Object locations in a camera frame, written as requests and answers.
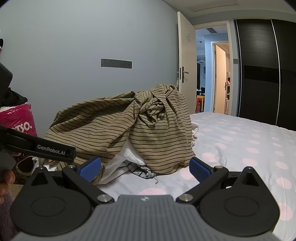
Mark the black wardrobe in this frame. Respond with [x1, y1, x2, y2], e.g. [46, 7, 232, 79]
[234, 19, 296, 132]

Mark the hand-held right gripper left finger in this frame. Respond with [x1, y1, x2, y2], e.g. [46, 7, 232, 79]
[23, 156, 115, 205]

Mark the person's left hand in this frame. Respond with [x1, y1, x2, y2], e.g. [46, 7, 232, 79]
[0, 170, 16, 205]

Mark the dark clothing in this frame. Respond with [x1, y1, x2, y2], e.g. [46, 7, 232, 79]
[2, 86, 28, 108]

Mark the red stool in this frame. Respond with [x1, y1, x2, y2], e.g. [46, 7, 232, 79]
[196, 95, 205, 112]

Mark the white textured cloth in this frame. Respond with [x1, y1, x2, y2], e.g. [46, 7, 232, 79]
[102, 122, 201, 185]

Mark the metal door handle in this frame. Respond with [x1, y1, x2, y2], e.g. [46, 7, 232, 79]
[179, 66, 189, 83]

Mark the grey wall switch panel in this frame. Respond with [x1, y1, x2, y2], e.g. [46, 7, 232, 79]
[101, 58, 133, 69]

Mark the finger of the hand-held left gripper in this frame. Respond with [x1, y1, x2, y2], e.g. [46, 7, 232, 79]
[0, 125, 77, 163]

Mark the cream bedroom door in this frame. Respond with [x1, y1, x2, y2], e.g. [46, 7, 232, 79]
[177, 11, 198, 114]

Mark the pink plastic bag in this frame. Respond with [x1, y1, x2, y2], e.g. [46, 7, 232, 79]
[0, 103, 38, 140]

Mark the cream hallway door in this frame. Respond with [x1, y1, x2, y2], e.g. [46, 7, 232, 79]
[213, 44, 227, 114]

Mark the pink dotted bed sheet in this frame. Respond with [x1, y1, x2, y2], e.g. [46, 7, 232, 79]
[99, 112, 296, 241]

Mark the purple fuzzy garment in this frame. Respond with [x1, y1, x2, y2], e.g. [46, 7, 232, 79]
[0, 192, 18, 236]

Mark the brown striped garment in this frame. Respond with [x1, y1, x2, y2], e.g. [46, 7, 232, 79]
[44, 84, 196, 185]

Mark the blue plaid garment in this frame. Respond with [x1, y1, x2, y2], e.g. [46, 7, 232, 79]
[122, 161, 159, 185]

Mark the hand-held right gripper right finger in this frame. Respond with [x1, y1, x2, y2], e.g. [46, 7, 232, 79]
[175, 157, 267, 205]

